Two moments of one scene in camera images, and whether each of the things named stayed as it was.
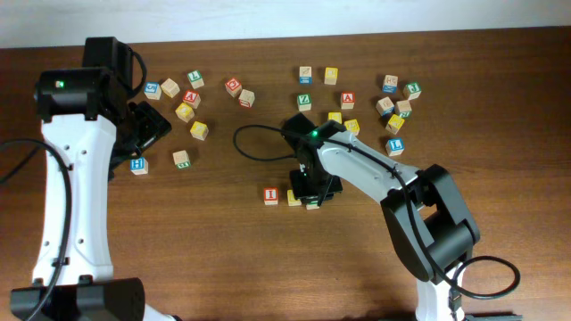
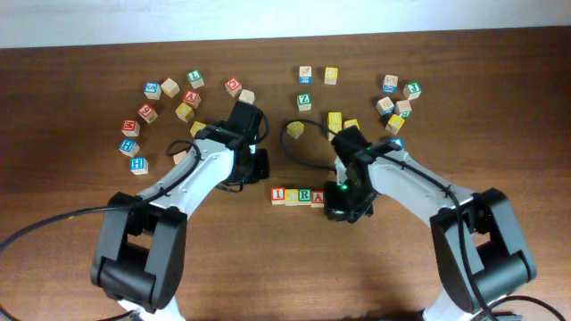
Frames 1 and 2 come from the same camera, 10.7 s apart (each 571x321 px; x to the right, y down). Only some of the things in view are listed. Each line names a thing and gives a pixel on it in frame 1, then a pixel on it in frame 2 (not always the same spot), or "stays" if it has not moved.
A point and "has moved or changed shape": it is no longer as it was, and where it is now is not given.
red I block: (270, 194) has moved or changed shape
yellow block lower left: (199, 130) stays
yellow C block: (291, 199) stays
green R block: (314, 205) has moved or changed shape
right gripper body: (309, 185) -> (348, 199)
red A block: (348, 100) has moved or changed shape
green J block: (412, 90) stays
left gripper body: (147, 128) -> (259, 168)
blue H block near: (139, 166) stays
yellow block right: (394, 124) stays
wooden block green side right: (403, 109) stays
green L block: (195, 78) stays
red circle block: (233, 86) stays
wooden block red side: (246, 98) stays
